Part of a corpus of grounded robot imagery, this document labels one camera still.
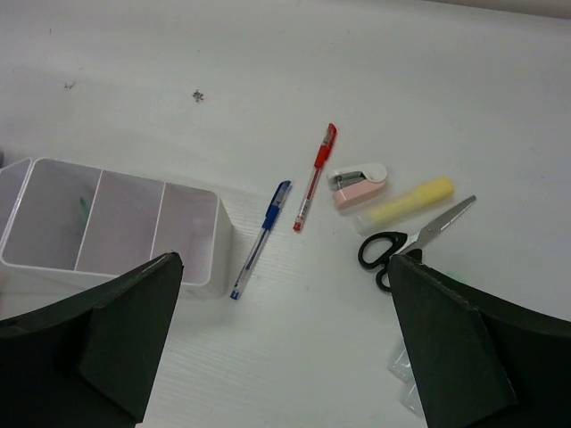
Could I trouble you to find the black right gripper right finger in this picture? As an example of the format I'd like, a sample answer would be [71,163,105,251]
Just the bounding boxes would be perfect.
[388,256,570,427]

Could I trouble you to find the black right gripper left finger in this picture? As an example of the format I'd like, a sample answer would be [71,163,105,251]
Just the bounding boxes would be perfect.
[1,252,184,427]

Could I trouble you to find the green highlighter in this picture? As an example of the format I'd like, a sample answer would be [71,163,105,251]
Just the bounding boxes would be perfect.
[388,347,413,383]

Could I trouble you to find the white divided organizer right box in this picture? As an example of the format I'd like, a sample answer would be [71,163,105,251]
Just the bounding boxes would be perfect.
[1,158,233,299]

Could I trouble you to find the white divided organizer box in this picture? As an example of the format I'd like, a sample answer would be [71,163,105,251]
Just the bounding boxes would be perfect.
[1,158,233,299]
[0,158,32,199]

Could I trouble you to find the yellow highlighter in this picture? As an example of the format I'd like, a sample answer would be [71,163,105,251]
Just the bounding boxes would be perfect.
[353,177,455,235]

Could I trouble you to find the white divided organizer left box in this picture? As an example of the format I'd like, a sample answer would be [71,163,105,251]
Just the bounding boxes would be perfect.
[0,158,32,199]

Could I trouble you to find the pink white mini stapler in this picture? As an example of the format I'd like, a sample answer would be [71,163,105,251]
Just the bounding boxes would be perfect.
[327,162,388,210]

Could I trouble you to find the red gel pen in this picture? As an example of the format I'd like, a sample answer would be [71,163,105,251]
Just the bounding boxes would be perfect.
[293,123,337,233]

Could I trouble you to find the blue gel pen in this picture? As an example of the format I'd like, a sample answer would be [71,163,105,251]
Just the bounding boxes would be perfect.
[229,180,292,300]

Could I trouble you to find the black handled scissors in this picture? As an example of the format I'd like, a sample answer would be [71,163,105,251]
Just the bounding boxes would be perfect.
[357,195,477,294]

